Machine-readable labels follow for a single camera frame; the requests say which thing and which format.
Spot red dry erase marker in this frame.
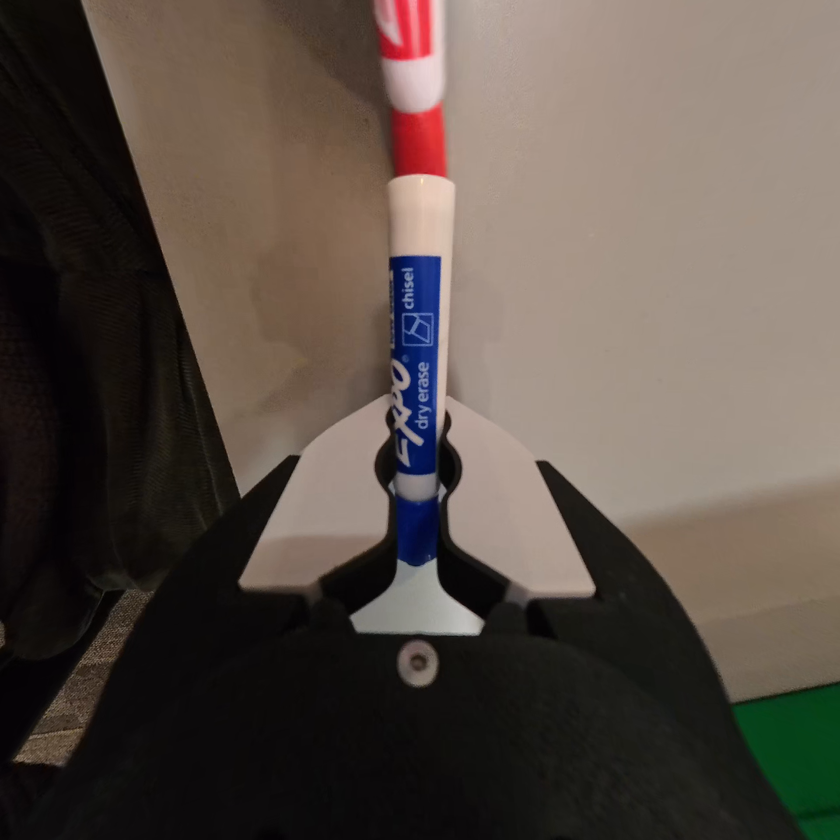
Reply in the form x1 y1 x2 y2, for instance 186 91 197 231
374 0 452 181

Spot green cloth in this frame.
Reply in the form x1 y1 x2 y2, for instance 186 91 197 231
730 682 840 840

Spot blue dry erase marker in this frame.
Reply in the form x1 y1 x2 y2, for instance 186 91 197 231
382 174 457 567

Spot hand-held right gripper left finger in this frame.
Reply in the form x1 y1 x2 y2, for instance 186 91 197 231
238 394 399 602

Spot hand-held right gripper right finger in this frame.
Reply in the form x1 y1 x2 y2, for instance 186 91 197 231
443 400 599 603

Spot dark olive trousers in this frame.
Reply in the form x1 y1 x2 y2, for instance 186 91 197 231
0 0 242 660

